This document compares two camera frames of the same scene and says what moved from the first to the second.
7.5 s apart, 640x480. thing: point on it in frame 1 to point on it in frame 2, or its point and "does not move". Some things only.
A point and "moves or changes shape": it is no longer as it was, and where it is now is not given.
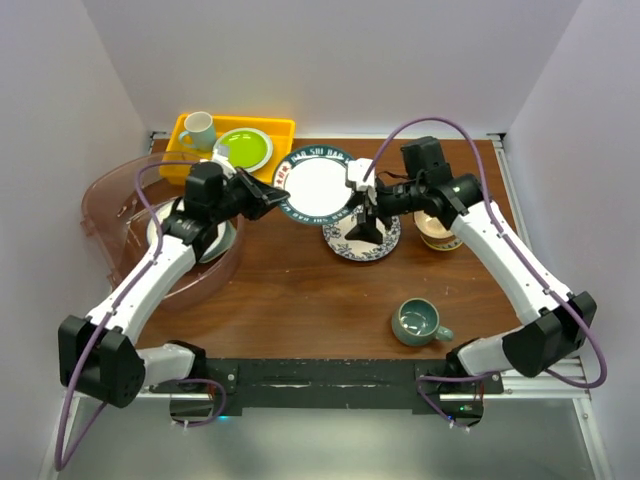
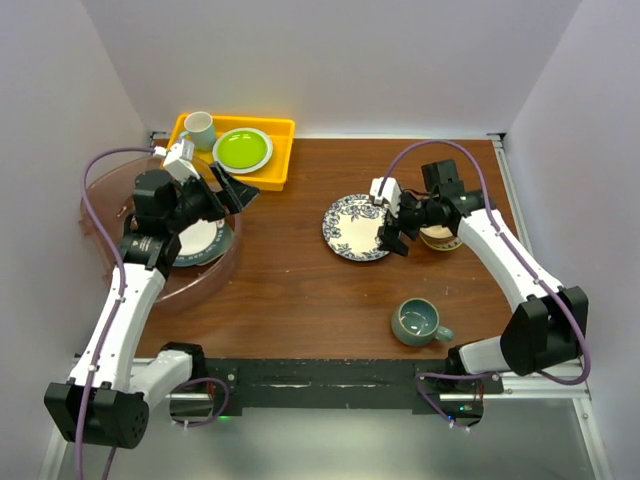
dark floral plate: [361, 250] does not move
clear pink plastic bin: [115, 224] does not move
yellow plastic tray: [177, 159] does not move
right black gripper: [367, 229] to [390, 240]
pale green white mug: [199, 132] does not move
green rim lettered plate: [315, 178] moves or changes shape
